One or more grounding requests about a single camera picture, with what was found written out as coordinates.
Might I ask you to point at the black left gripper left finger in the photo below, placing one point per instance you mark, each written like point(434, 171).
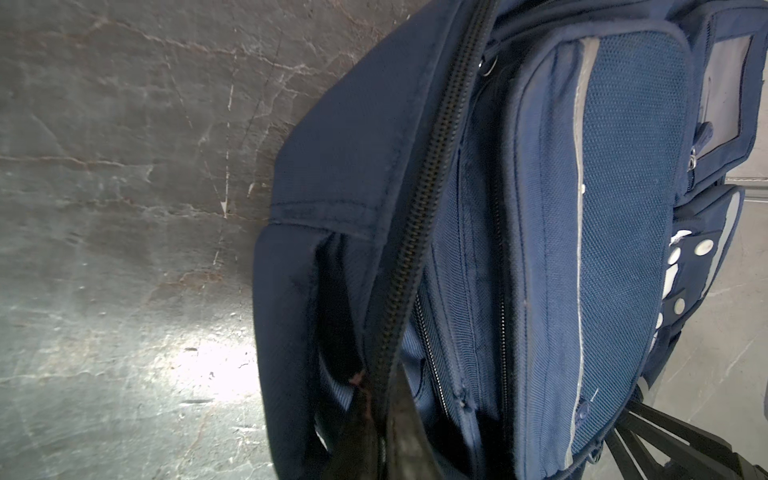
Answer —
point(356, 454)

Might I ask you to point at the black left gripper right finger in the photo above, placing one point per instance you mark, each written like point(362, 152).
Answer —
point(409, 455)

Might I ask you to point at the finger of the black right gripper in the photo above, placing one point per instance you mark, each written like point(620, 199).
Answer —
point(648, 444)

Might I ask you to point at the navy blue student backpack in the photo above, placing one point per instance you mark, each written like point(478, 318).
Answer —
point(521, 204)

